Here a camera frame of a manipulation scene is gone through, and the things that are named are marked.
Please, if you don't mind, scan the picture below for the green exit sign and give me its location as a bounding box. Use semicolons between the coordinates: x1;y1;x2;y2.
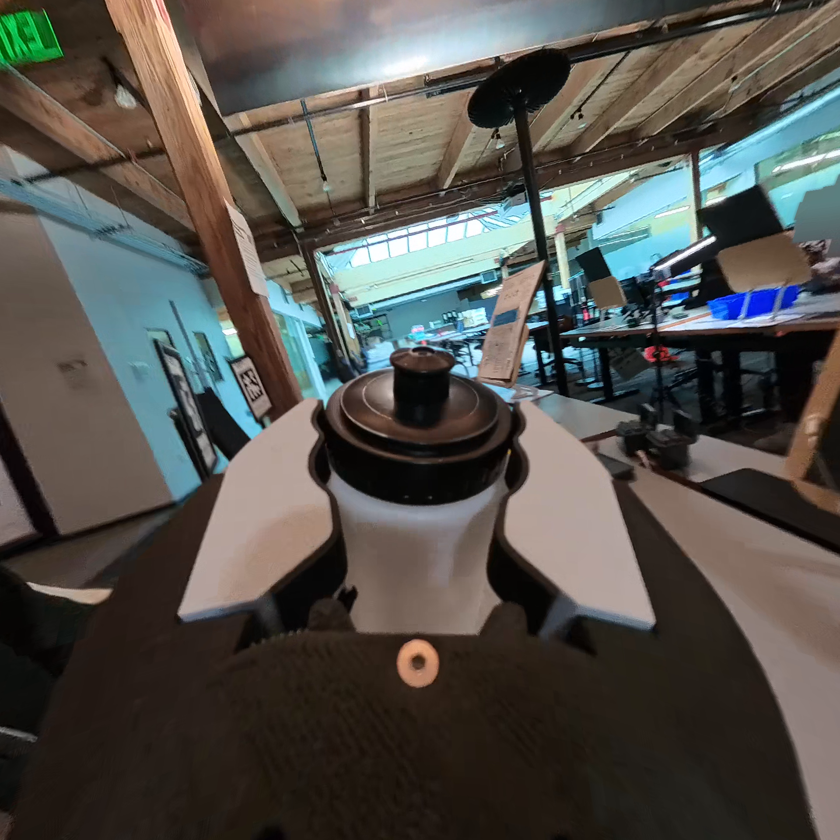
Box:
0;8;64;68

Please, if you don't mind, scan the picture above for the white paper notice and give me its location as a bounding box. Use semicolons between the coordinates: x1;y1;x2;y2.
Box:
225;200;270;296

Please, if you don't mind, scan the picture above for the blue plastic bin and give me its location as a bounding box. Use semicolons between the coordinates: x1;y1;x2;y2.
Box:
709;285;802;322

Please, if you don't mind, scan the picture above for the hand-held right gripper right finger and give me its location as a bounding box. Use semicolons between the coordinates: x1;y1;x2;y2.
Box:
491;402;656;631

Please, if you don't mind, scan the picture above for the white bottle black lid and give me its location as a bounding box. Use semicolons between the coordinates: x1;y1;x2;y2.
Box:
325;346;514;636

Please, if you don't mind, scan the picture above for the large black framed sign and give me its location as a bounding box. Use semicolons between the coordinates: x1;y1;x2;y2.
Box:
154;338;217;476

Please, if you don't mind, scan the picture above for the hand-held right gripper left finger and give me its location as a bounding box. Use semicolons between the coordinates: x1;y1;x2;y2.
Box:
178;402;343;622

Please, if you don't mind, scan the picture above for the wooden pillar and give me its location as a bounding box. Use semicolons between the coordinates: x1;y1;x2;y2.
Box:
105;0;303;421

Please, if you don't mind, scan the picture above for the framed marker sign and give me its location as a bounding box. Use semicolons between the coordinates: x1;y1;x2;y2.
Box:
230;354;273;421

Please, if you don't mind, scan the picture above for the brown cardboard sign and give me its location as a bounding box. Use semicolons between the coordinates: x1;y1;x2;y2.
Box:
478;259;547;388

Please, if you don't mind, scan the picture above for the wooden background desk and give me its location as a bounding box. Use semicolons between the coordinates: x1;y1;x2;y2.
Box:
561;302;840;408

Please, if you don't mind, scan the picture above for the grey desk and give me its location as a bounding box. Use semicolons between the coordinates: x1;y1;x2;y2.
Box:
525;390;840;840

